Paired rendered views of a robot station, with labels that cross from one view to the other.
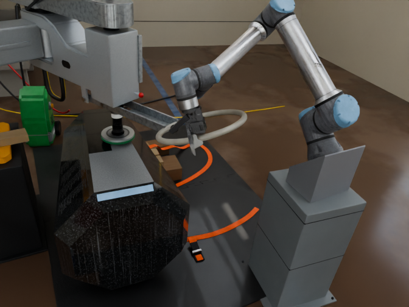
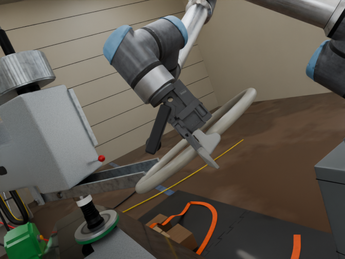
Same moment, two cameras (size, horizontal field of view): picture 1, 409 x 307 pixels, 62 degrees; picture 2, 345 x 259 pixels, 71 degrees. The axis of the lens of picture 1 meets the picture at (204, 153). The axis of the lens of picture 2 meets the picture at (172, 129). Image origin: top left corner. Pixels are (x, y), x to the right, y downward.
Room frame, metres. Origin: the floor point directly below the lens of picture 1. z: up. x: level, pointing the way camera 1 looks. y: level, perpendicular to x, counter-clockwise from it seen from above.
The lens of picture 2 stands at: (0.82, 0.12, 1.38)
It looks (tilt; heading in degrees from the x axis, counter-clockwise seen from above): 11 degrees down; 357
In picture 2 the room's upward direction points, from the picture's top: 22 degrees counter-clockwise
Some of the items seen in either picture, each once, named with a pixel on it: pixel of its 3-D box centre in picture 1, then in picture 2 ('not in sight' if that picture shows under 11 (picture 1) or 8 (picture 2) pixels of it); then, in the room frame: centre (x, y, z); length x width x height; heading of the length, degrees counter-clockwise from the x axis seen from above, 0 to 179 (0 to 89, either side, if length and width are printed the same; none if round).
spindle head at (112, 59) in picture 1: (104, 64); (44, 145); (2.00, 0.65, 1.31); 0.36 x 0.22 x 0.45; 57
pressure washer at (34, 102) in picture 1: (35, 102); (23, 242); (3.13, 1.76, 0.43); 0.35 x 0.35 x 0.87; 14
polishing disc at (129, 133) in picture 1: (117, 133); (96, 224); (1.95, 0.58, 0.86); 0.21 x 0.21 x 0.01
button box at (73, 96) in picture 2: (136, 58); (78, 119); (2.01, 0.46, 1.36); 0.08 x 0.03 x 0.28; 57
